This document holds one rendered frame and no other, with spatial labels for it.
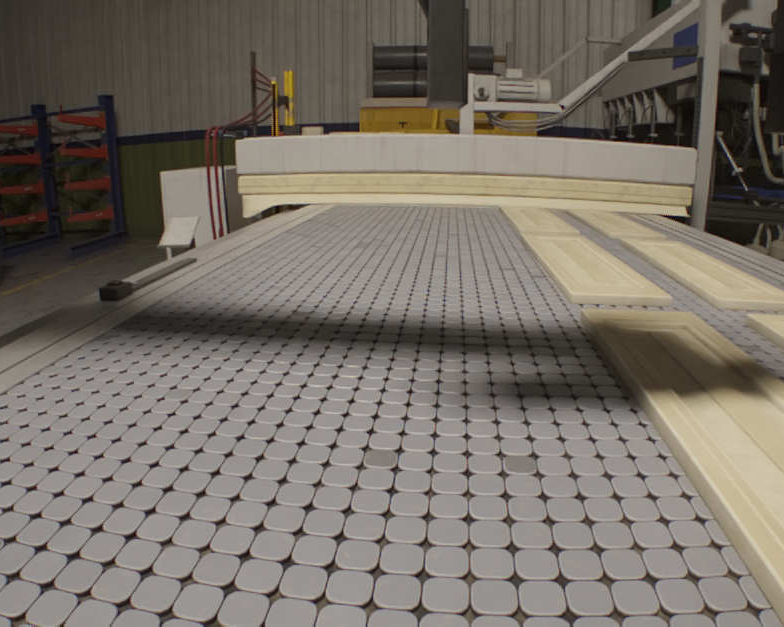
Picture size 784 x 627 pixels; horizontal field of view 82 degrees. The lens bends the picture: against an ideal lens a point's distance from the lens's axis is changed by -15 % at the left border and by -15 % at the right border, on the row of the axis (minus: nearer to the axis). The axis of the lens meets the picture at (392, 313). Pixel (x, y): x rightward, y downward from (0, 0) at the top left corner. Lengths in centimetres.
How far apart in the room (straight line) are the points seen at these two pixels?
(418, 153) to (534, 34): 468
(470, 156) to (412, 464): 212
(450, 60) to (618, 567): 37
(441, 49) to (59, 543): 45
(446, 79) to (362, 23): 665
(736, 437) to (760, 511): 12
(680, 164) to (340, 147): 161
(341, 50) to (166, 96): 252
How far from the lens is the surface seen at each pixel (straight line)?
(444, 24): 40
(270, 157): 263
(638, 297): 97
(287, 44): 721
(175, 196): 328
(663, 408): 56
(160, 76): 791
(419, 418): 53
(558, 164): 253
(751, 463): 51
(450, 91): 39
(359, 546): 38
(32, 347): 86
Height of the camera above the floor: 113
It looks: 18 degrees down
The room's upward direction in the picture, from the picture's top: straight up
